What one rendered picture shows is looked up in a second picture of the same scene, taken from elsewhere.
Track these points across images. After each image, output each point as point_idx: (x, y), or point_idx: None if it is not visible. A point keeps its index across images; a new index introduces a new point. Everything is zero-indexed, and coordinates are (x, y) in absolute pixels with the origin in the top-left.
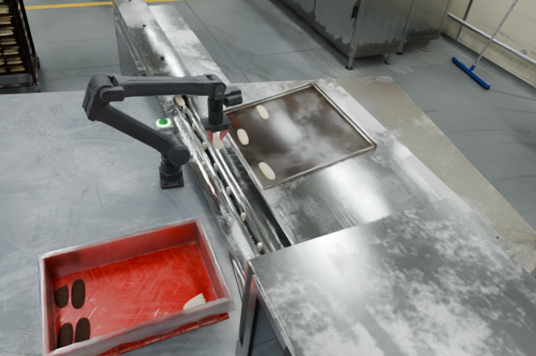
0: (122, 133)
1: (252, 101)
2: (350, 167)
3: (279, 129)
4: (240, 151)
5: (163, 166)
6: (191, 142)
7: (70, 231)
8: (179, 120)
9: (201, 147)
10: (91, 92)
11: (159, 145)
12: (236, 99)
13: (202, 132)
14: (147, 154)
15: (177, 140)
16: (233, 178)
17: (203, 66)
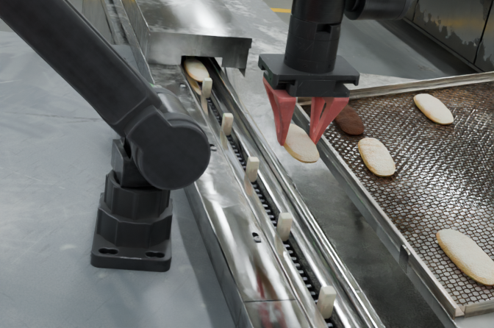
0: (22, 115)
1: (402, 83)
2: None
3: (493, 152)
4: (368, 192)
5: (111, 187)
6: (215, 154)
7: None
8: (190, 103)
9: (242, 172)
10: None
11: (111, 95)
12: None
13: (251, 140)
14: (77, 170)
15: (174, 103)
16: (342, 266)
17: (265, 34)
